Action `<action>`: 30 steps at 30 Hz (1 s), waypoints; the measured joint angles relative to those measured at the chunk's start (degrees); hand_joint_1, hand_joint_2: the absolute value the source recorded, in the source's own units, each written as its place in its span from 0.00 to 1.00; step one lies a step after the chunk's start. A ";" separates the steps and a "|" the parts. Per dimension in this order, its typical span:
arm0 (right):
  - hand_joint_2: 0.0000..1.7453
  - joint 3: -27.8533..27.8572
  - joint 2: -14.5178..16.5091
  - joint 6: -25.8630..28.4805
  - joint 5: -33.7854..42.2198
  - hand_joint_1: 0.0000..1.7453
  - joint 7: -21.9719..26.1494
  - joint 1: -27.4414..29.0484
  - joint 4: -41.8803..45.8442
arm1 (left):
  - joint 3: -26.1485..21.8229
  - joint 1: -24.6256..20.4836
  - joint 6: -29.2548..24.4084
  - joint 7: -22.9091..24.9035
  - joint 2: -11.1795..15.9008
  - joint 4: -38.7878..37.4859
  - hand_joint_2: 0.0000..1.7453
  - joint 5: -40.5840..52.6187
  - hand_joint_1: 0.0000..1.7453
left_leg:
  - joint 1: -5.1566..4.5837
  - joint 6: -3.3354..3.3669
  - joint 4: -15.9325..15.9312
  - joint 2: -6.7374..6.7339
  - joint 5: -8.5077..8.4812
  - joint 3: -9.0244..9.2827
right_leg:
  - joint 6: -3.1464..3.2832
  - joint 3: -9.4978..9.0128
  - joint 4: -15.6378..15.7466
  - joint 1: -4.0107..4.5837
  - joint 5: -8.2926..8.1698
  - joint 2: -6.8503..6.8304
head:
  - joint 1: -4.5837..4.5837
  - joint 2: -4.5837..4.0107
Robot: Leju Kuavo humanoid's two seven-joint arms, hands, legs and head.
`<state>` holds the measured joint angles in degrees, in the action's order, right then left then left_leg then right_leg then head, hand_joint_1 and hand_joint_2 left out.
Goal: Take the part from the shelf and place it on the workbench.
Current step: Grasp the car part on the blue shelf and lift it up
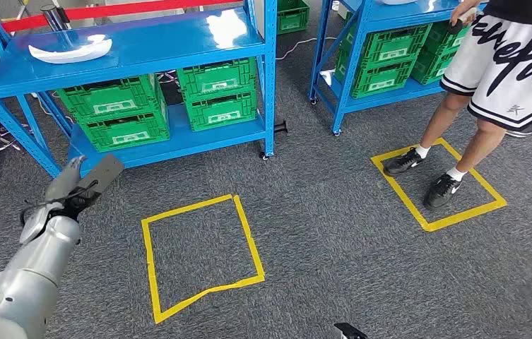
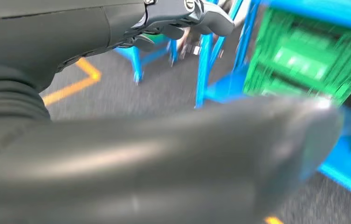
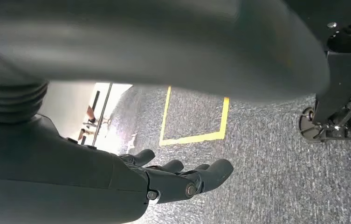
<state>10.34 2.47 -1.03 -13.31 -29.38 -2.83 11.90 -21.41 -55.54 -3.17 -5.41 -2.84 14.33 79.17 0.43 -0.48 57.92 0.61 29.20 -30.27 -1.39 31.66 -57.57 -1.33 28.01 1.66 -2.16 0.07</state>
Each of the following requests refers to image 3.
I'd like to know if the thin metal rod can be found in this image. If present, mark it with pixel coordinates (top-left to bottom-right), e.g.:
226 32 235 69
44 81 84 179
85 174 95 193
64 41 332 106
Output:
92 83 113 147

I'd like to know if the yellow floor tape square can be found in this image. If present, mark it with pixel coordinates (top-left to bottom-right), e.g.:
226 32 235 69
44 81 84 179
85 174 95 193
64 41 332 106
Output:
159 86 230 147

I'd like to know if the grey robot body shell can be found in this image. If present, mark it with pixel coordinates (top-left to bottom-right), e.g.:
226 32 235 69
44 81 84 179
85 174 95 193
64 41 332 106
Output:
0 0 331 103

